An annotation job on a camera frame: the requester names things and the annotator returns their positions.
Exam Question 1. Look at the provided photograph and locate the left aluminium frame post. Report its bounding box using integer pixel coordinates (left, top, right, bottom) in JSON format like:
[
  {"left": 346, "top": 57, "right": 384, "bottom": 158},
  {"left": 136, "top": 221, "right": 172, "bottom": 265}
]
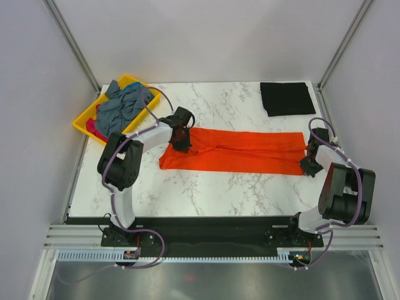
[{"left": 42, "top": 0, "right": 101, "bottom": 96}]

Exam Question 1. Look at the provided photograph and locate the pink red t shirt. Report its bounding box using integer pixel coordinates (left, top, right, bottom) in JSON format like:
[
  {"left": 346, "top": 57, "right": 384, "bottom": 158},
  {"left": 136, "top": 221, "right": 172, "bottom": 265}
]
[{"left": 85, "top": 104, "right": 108, "bottom": 143}]

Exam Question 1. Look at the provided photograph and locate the right aluminium frame post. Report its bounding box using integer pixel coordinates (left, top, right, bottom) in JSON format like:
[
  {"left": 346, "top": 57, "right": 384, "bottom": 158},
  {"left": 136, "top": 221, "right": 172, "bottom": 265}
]
[{"left": 317, "top": 0, "right": 374, "bottom": 93}]

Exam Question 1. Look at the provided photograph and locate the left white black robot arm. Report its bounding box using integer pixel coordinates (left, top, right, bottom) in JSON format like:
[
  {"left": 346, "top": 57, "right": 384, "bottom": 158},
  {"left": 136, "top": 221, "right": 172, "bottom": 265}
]
[{"left": 97, "top": 112, "right": 195, "bottom": 246}]

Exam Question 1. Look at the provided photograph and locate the white slotted cable duct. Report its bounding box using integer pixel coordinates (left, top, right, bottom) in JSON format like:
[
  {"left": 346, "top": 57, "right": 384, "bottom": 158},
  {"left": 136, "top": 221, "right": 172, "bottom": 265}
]
[{"left": 57, "top": 248, "right": 293, "bottom": 264}]

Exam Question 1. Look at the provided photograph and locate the folded black t shirt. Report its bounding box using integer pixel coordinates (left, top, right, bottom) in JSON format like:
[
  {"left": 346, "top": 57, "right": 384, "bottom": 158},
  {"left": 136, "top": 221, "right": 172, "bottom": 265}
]
[{"left": 260, "top": 82, "right": 316, "bottom": 117}]

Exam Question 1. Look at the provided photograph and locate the grey t shirt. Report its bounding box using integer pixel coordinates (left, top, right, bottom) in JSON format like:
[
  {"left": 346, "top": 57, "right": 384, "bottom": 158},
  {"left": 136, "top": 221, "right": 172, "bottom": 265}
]
[{"left": 96, "top": 80, "right": 154, "bottom": 138}]

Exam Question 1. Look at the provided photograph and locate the aluminium frame post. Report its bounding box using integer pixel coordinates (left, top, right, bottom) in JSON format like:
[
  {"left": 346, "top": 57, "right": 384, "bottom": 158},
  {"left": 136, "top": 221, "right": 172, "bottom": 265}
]
[
  {"left": 317, "top": 0, "right": 374, "bottom": 93},
  {"left": 42, "top": 0, "right": 101, "bottom": 96}
]

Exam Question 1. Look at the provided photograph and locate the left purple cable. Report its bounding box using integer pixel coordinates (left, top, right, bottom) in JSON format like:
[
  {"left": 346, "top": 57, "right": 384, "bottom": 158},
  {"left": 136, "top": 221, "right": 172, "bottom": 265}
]
[{"left": 56, "top": 86, "right": 176, "bottom": 285}]

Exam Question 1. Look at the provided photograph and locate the aluminium extrusion rail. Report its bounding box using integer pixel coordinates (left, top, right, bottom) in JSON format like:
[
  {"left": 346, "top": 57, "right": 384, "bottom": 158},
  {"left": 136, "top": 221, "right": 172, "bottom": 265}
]
[{"left": 44, "top": 224, "right": 103, "bottom": 249}]

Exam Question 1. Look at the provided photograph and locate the teal blue t shirt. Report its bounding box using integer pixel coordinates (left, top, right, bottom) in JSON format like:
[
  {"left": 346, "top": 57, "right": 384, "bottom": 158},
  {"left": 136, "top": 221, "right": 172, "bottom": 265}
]
[{"left": 124, "top": 81, "right": 141, "bottom": 91}]

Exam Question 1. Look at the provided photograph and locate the orange t shirt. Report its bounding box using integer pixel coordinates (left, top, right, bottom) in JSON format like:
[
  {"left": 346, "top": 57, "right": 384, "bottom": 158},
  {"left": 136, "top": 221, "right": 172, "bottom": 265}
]
[{"left": 159, "top": 127, "right": 306, "bottom": 176}]

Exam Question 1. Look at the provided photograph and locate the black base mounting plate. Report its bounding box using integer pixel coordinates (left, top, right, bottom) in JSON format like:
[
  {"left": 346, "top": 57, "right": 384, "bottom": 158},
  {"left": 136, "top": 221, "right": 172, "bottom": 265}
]
[{"left": 99, "top": 215, "right": 326, "bottom": 258}]

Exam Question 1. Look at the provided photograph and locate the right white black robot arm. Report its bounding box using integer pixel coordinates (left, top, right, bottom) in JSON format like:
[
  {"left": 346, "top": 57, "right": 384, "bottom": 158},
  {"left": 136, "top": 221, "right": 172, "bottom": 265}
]
[{"left": 286, "top": 146, "right": 376, "bottom": 246}]

